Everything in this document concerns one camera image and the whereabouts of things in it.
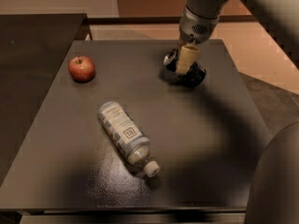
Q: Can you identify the dark pepsi can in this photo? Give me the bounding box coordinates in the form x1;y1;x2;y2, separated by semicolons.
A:
164;49;206;88

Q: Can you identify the clear plastic water bottle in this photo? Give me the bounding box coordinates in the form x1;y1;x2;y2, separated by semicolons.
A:
97;102;160;177

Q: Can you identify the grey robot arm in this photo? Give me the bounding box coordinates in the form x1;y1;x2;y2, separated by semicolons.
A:
179;0;299;224

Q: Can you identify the red apple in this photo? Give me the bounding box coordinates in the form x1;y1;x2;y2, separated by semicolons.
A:
68;56;95;82

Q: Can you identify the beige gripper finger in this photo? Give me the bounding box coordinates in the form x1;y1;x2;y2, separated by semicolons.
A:
176;45;200;75

